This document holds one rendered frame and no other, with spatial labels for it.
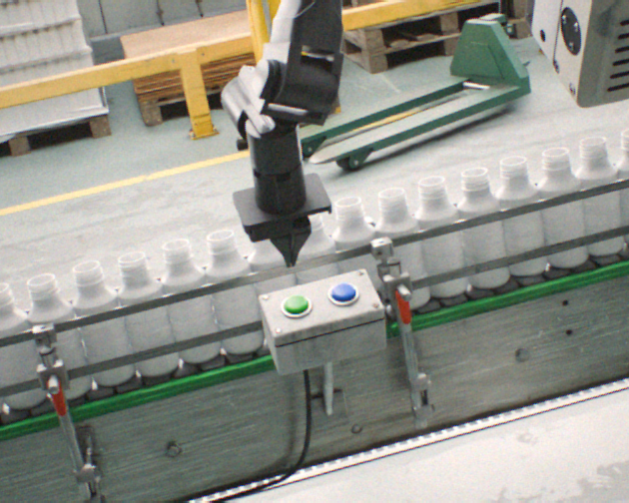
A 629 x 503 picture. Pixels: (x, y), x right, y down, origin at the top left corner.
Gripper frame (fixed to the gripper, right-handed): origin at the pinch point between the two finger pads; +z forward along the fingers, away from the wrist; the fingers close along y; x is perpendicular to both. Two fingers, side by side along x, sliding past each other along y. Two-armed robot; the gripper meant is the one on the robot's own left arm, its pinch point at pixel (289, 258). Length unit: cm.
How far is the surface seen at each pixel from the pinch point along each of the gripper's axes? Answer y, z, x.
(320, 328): -2.0, 8.4, 4.1
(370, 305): -8.6, 7.8, 3.1
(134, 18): -31, 330, -645
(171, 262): 12.7, 10.0, -16.0
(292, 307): 0.6, 6.9, 1.0
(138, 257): 16.7, 9.7, -18.3
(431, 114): -136, 240, -343
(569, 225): -41.5, 16.5, -11.2
